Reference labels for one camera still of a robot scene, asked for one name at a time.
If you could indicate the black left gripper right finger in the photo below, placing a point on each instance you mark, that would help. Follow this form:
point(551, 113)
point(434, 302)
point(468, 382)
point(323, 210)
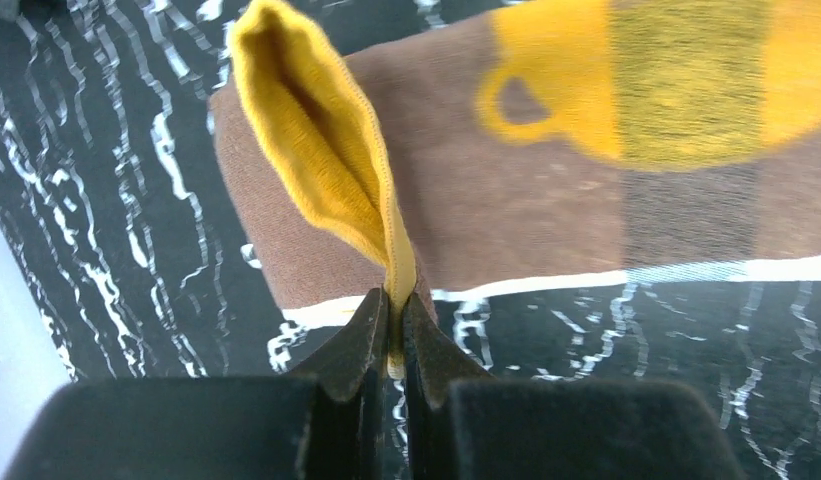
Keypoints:
point(465, 423)

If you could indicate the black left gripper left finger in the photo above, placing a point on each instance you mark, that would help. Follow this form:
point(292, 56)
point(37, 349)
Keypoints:
point(320, 420)

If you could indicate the yellow brown bear towel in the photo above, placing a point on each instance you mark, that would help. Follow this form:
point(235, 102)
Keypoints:
point(542, 145)

